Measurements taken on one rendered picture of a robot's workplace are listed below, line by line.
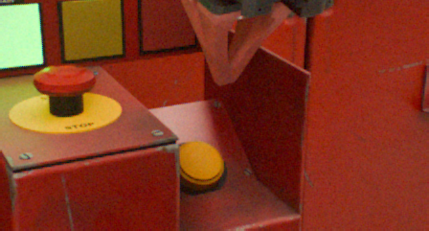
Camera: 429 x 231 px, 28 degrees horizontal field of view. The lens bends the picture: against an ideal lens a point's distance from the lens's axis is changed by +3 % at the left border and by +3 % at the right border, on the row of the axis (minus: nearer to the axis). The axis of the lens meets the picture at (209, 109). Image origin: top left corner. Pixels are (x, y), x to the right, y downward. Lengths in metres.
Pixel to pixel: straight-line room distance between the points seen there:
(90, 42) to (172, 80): 0.25
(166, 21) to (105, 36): 0.05
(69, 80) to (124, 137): 0.05
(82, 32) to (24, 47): 0.04
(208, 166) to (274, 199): 0.05
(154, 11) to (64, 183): 0.20
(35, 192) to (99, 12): 0.19
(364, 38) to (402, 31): 0.07
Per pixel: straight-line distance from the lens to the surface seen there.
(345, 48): 1.07
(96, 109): 0.57
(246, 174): 0.64
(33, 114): 0.57
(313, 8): 0.52
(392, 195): 1.25
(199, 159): 0.62
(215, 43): 0.53
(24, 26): 0.63
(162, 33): 0.67
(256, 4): 0.48
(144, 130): 0.54
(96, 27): 0.65
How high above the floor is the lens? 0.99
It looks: 22 degrees down
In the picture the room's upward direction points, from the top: 1 degrees clockwise
